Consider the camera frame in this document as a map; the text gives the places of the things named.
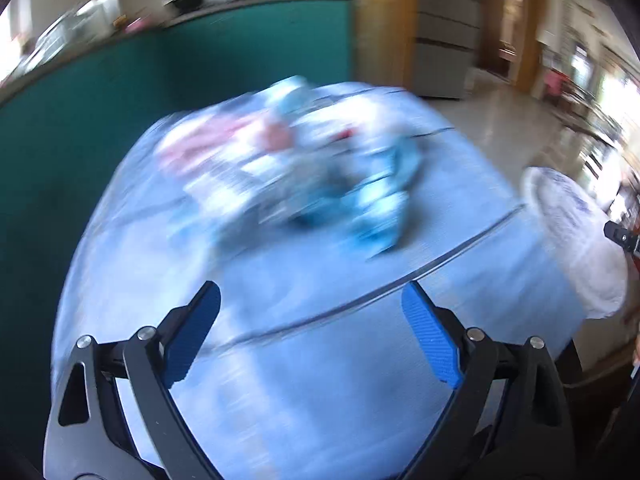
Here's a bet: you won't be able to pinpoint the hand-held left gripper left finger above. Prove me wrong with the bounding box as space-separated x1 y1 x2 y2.
44 281 222 480

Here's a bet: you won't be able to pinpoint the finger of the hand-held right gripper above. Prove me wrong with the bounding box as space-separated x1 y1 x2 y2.
604 221 640 257

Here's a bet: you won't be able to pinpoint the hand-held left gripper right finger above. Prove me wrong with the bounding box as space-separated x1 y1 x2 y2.
401 281 571 480

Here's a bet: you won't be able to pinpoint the bin with white bag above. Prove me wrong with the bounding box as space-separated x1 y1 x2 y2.
520 167 628 320

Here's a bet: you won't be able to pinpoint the pink tissue packet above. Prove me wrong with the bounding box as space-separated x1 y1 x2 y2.
155 117 251 176

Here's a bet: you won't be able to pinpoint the pink tissue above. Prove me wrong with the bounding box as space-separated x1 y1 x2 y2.
262 120 296 153

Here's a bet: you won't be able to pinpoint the blue checkered cloth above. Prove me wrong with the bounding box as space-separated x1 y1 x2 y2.
50 80 586 480

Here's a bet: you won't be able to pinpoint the teal base cabinets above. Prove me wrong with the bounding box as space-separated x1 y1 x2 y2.
0 0 358 461

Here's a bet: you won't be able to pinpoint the grey refrigerator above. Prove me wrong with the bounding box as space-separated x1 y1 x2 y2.
412 0 483 101

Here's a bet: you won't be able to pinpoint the wooden glass door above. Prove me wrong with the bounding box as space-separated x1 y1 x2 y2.
325 0 418 88

